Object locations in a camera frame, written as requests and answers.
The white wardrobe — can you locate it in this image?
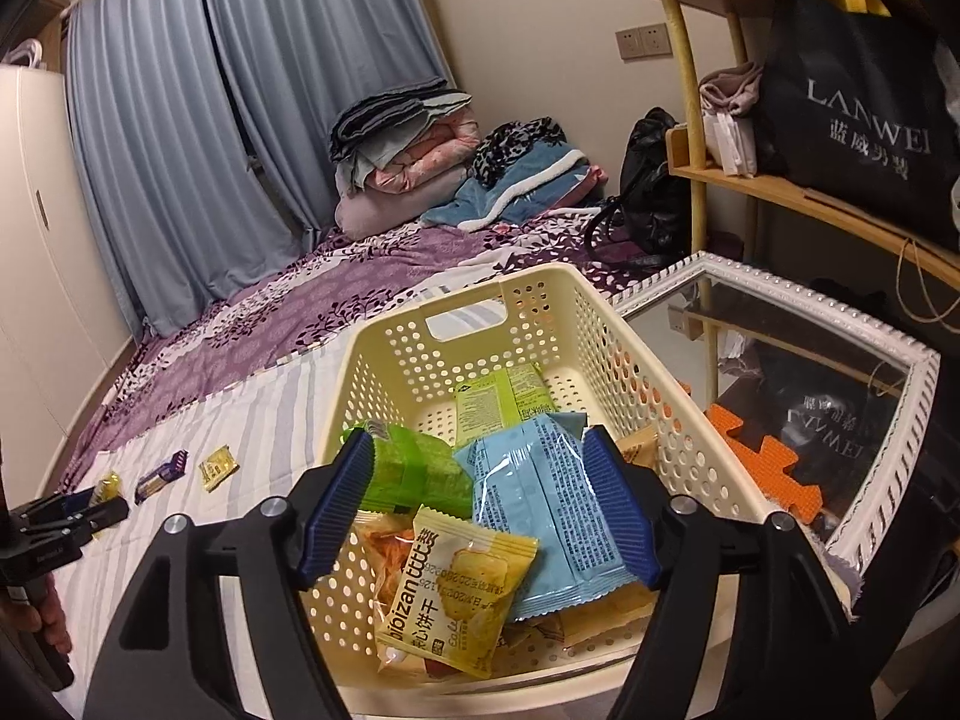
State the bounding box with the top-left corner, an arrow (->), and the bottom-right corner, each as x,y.
0,64 -> 140,477

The small green snack packet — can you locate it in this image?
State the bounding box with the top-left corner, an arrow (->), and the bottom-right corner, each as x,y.
341,422 -> 475,520

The large green snack pack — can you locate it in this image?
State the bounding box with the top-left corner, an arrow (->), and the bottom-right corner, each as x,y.
454,362 -> 550,445

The person's left hand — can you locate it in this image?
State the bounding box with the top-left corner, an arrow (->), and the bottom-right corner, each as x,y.
0,583 -> 76,661

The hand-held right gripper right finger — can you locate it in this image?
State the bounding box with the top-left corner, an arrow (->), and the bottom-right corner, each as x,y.
583,426 -> 878,720

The mauve folded quilt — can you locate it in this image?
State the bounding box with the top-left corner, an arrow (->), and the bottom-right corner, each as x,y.
334,165 -> 473,237

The tan chips bag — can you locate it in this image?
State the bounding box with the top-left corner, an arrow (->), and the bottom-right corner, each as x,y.
351,508 -> 662,685

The white paper bag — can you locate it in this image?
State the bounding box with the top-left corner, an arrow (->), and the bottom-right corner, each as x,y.
701,109 -> 758,179

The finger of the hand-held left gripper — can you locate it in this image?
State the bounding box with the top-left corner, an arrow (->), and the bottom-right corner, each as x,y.
19,501 -> 131,545
16,493 -> 100,522

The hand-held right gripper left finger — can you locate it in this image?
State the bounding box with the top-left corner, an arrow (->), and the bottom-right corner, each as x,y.
81,431 -> 376,720

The pink floral quilt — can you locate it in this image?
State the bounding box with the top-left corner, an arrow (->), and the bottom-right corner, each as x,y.
367,109 -> 485,192

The black handbag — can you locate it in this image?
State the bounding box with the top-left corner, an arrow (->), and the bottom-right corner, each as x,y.
583,106 -> 695,260

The tan paper snack packet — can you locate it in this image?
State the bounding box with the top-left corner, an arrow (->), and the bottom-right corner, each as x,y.
619,424 -> 662,470

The black tote bag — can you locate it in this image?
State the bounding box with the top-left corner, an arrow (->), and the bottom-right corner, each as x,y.
752,0 -> 960,233

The white framed mirror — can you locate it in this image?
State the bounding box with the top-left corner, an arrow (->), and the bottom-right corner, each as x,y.
611,251 -> 942,578

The striped bed sheet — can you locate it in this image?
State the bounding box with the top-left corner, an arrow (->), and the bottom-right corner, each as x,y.
0,356 -> 638,720

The grey folded blanket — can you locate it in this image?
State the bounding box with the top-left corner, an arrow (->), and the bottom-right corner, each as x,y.
330,76 -> 475,166

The large yellow snack packet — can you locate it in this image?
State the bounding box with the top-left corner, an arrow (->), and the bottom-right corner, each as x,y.
373,506 -> 541,682

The purple floral bed sheet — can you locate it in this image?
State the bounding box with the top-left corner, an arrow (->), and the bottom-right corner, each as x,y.
56,221 -> 676,496

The cream perforated plastic basket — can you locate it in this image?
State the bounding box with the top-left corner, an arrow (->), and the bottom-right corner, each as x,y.
296,264 -> 777,695

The light blue snack packet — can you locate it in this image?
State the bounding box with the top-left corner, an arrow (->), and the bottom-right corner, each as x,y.
452,412 -> 662,622

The blue curtain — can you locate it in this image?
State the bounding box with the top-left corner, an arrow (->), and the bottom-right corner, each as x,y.
64,0 -> 458,342

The small yellow snack packet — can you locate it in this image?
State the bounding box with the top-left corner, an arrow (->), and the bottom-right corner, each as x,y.
198,447 -> 239,494
88,471 -> 127,515

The beige folded cloth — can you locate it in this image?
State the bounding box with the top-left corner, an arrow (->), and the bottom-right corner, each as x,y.
697,62 -> 766,117

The orange foam mat piece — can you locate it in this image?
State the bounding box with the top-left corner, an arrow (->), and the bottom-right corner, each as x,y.
703,403 -> 830,537

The leopard print scarf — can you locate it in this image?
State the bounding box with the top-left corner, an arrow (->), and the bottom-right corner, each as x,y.
471,118 -> 569,188

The small purple snack packet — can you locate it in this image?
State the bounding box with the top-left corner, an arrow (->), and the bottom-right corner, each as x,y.
133,451 -> 193,505

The wooden shelf rack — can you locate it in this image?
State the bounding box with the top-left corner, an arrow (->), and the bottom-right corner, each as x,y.
622,0 -> 960,293

